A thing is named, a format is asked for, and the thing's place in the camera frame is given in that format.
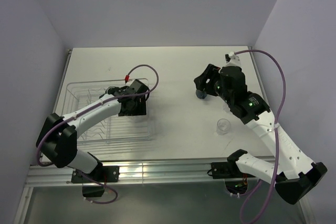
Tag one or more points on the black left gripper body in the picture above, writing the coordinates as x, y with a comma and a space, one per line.
133, 108

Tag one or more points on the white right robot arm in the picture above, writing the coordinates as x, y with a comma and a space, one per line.
296, 174

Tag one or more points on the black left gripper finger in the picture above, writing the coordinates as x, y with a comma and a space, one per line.
137, 87
133, 108

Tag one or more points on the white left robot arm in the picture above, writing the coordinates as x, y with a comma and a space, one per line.
59, 135

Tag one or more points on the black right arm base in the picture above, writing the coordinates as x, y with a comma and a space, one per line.
236, 182

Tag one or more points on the aluminium front rail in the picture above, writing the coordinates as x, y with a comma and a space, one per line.
131, 172

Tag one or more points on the small clear glass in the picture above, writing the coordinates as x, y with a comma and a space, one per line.
223, 126
226, 108

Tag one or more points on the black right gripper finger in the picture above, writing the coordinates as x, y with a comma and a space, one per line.
208, 89
208, 78

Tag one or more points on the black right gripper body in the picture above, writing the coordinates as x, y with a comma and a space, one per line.
224, 94

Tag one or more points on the dark blue ceramic cup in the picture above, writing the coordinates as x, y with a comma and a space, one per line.
201, 95

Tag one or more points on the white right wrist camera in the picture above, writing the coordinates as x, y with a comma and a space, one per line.
232, 60

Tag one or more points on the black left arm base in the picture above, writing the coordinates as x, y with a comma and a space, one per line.
103, 175

